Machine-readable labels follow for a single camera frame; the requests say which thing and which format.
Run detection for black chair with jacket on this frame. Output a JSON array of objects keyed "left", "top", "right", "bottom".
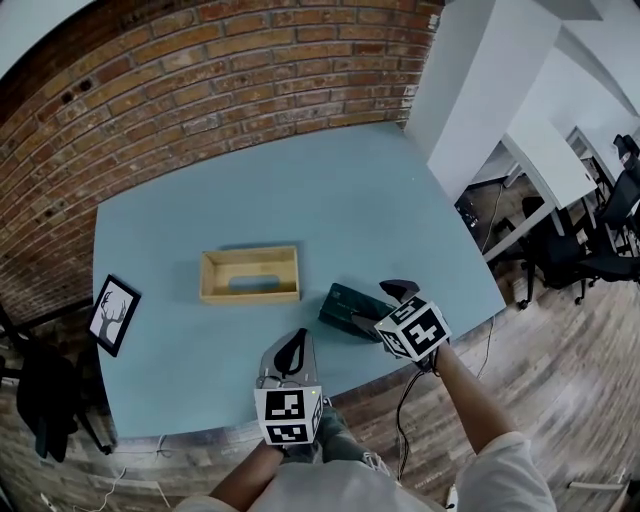
[{"left": 0, "top": 298, "right": 119, "bottom": 462}]

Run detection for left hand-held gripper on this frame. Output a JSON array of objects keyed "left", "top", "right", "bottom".
[{"left": 253, "top": 327, "right": 326, "bottom": 447}]

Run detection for person's grey-green trouser leg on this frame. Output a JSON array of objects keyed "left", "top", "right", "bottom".
[{"left": 283, "top": 398, "right": 372, "bottom": 465}]

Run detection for white desk cable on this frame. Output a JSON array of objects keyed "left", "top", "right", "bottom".
[{"left": 479, "top": 183, "right": 504, "bottom": 257}]

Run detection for person's white shoe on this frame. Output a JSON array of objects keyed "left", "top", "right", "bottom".
[{"left": 361, "top": 449, "right": 402, "bottom": 487}]

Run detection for person's right forearm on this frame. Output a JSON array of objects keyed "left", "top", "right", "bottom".
[{"left": 433, "top": 343, "right": 527, "bottom": 457}]

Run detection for wooden tissue holder box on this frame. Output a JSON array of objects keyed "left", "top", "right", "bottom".
[{"left": 199, "top": 244, "right": 302, "bottom": 305}]

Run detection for person's left forearm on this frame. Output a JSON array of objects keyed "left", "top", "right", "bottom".
[{"left": 208, "top": 440, "right": 290, "bottom": 503}]

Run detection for white floor cable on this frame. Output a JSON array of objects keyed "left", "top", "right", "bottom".
[{"left": 38, "top": 433, "right": 172, "bottom": 512}]

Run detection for dark green tissues pack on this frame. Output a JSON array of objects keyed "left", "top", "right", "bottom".
[{"left": 317, "top": 282, "right": 397, "bottom": 345}]

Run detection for black office chair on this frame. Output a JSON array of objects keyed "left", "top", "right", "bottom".
[
  {"left": 517, "top": 227, "right": 640, "bottom": 307},
  {"left": 611, "top": 133, "right": 640, "bottom": 172},
  {"left": 593, "top": 168, "right": 640, "bottom": 257}
]

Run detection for black framed deer picture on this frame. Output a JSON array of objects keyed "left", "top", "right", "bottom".
[{"left": 86, "top": 273, "right": 143, "bottom": 359}]

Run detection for person's white shirt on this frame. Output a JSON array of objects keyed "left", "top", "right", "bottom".
[{"left": 172, "top": 429, "right": 557, "bottom": 512}]

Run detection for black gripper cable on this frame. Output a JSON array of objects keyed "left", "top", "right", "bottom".
[{"left": 396, "top": 349, "right": 441, "bottom": 482}]

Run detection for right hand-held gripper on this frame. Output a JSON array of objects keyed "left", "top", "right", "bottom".
[{"left": 348, "top": 278, "right": 454, "bottom": 374}]

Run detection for thin white hanging cable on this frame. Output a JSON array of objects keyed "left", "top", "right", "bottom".
[{"left": 473, "top": 314, "right": 497, "bottom": 381}]

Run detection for white office desk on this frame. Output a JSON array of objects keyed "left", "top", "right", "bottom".
[
  {"left": 566, "top": 124, "right": 619, "bottom": 189},
  {"left": 426, "top": 118, "right": 599, "bottom": 262}
]

